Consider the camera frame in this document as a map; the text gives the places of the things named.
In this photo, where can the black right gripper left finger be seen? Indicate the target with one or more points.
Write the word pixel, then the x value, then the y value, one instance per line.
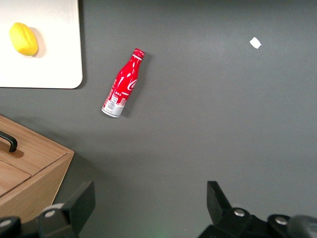
pixel 79 203

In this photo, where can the white paper scrap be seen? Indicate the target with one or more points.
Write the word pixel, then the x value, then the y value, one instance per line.
pixel 255 42

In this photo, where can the wooden lower drawer front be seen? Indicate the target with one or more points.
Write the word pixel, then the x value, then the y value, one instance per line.
pixel 39 151

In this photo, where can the wooden drawer cabinet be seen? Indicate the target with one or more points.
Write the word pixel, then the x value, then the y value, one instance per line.
pixel 44 183

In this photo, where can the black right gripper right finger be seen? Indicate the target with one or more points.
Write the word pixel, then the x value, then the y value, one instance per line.
pixel 219 205

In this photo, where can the cream plastic tray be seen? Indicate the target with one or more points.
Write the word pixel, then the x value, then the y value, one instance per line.
pixel 57 49

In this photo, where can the yellow lemon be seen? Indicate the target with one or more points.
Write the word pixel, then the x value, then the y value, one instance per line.
pixel 23 39

